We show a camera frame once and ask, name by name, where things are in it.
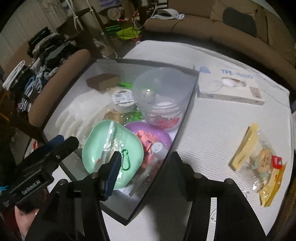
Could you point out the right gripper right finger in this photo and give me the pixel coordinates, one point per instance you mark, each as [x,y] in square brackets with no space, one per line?
[185,176]

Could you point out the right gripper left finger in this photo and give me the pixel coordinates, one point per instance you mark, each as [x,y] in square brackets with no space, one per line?
[108,174]

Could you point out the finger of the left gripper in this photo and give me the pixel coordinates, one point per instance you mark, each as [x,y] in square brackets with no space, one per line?
[59,153]
[58,140]

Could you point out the green carabiner clip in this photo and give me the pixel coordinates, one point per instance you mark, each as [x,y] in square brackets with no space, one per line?
[125,162]

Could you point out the clear utensil packet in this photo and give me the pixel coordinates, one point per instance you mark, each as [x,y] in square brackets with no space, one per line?
[106,148]

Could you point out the mint green plastic plate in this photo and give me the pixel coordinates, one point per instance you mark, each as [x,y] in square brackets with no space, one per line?
[123,139]

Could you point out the brown sponge block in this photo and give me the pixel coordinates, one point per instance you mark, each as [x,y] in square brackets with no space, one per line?
[103,81]

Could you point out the white TPE glove box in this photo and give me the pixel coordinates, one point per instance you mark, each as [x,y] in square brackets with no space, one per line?
[221,83]

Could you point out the person left hand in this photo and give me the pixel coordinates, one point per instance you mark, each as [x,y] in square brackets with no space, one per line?
[24,220]

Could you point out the pink flower cutouts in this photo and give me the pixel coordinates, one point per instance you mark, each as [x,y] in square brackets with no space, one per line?
[147,139]

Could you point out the purple plastic plate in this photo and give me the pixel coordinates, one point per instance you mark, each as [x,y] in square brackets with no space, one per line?
[163,135]

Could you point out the brown armchair arm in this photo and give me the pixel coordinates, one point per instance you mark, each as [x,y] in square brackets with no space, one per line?
[56,86]

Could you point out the black storage box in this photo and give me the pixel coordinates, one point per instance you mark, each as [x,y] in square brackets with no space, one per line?
[124,204]

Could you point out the white ribbed table mat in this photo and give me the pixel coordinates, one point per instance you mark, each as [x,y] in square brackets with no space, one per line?
[213,132]

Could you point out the clear cartoon snack bag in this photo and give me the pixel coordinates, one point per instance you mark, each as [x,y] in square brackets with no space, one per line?
[259,163]

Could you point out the orange yellow snack packet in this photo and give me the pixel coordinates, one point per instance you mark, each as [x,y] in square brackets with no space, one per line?
[268,192]

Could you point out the clear plastic lidded cup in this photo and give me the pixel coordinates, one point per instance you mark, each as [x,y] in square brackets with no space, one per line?
[162,95]

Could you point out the pile of clothes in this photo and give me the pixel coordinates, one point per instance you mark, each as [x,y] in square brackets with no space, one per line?
[47,51]

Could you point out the green yellow bag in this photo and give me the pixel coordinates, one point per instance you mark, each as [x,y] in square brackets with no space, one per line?
[128,33]

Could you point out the brown sofa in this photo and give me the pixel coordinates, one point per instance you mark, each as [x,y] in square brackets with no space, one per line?
[272,50]

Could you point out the white cap on sofa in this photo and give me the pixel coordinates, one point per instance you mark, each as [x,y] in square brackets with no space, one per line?
[169,14]

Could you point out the dark cushion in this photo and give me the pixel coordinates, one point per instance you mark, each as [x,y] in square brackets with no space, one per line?
[240,21]

